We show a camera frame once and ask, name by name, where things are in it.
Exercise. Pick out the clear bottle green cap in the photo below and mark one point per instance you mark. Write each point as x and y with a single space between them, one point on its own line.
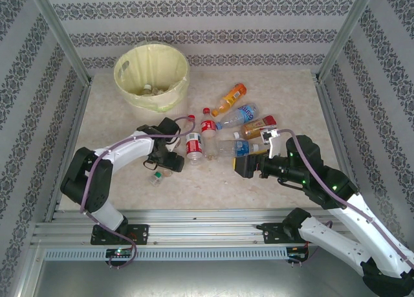
157 178

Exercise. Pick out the red white label bottle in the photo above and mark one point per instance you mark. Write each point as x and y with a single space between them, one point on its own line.
194 145

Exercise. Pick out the clear bottle blue pink-lettered label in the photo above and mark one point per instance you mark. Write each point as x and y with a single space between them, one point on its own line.
239 115

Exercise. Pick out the tall cola bottle red label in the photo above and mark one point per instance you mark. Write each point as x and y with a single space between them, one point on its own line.
209 127

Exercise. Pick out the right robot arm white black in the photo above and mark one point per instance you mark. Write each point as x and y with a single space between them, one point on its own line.
372 219

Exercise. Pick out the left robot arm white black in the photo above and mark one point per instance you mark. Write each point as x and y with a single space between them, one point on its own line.
129 148

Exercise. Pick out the cream waste bin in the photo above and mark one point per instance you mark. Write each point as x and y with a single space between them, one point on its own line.
152 61

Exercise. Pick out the brown tea bottle red label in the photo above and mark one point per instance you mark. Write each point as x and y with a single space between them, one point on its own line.
252 128

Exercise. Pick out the orange juice bottle yellow cap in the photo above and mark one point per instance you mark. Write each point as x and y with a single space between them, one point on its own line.
230 98

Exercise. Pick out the small circuit board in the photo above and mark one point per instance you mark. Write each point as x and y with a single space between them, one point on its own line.
297 255
119 252

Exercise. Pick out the wide aluminium mounting rail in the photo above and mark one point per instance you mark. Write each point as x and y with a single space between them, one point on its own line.
200 229

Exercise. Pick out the aluminium table edge rail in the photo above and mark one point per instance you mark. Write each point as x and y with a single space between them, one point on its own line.
75 128
324 96

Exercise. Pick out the aluminium frame post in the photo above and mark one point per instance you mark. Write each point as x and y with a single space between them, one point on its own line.
346 35
55 25

